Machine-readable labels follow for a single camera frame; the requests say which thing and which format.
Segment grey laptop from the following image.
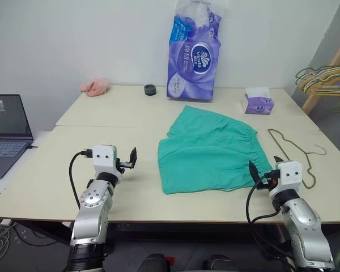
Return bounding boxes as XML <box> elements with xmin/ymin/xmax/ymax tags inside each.
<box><xmin>0</xmin><ymin>93</ymin><xmax>35</xmax><ymax>180</ymax></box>

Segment green shorts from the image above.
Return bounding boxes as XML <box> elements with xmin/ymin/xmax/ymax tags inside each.
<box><xmin>158</xmin><ymin>105</ymin><xmax>273</xmax><ymax>196</ymax></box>

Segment dark rounded shape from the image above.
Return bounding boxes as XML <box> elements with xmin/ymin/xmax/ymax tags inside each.
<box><xmin>203</xmin><ymin>254</ymin><xmax>235</xmax><ymax>272</ymax></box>
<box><xmin>141</xmin><ymin>253</ymin><xmax>171</xmax><ymax>272</ymax></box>

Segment purple toilet paper pack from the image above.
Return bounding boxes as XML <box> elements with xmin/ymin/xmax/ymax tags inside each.
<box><xmin>165</xmin><ymin>0</ymin><xmax>231</xmax><ymax>102</ymax></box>

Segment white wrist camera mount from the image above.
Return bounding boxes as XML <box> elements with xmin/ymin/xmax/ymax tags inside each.
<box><xmin>268</xmin><ymin>160</ymin><xmax>304</xmax><ymax>199</ymax></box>
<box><xmin>91</xmin><ymin>144</ymin><xmax>118</xmax><ymax>175</ymax></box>

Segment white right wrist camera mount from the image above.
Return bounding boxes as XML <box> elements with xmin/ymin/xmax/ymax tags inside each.
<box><xmin>268</xmin><ymin>160</ymin><xmax>304</xmax><ymax>199</ymax></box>

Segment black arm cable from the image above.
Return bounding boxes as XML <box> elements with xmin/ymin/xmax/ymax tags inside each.
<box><xmin>245</xmin><ymin>172</ymin><xmax>297</xmax><ymax>272</ymax></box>
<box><xmin>69</xmin><ymin>148</ymin><xmax>94</xmax><ymax>210</ymax></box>

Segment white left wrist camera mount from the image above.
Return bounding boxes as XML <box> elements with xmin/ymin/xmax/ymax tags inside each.
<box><xmin>91</xmin><ymin>144</ymin><xmax>118</xmax><ymax>175</ymax></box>

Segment purple tissue box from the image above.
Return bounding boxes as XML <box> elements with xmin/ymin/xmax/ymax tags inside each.
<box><xmin>240</xmin><ymin>87</ymin><xmax>275</xmax><ymax>116</ymax></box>

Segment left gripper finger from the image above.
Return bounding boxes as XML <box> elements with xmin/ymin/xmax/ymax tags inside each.
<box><xmin>129</xmin><ymin>146</ymin><xmax>138</xmax><ymax>169</ymax></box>

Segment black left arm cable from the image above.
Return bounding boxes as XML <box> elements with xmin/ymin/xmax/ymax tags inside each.
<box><xmin>69</xmin><ymin>148</ymin><xmax>94</xmax><ymax>210</ymax></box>

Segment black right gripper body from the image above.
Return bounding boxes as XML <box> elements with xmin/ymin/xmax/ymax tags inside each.
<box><xmin>256</xmin><ymin>169</ymin><xmax>281</xmax><ymax>192</ymax></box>

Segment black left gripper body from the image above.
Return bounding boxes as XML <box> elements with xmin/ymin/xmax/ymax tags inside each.
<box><xmin>115</xmin><ymin>158</ymin><xmax>132</xmax><ymax>178</ymax></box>

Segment olive wire hanger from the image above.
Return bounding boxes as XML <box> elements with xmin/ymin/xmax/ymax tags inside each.
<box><xmin>267</xmin><ymin>128</ymin><xmax>328</xmax><ymax>189</ymax></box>

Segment black round tape roll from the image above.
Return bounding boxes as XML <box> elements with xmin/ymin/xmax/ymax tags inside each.
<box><xmin>143</xmin><ymin>83</ymin><xmax>158</xmax><ymax>97</ymax></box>

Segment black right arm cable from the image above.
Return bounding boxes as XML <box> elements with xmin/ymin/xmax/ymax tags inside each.
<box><xmin>245</xmin><ymin>172</ymin><xmax>297</xmax><ymax>272</ymax></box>

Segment light wooden rack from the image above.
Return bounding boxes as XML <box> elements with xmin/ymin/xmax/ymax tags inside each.
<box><xmin>301</xmin><ymin>37</ymin><xmax>340</xmax><ymax>114</ymax></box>

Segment pink cloth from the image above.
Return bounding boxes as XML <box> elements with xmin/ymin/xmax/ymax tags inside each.
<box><xmin>79</xmin><ymin>79</ymin><xmax>110</xmax><ymax>98</ymax></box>

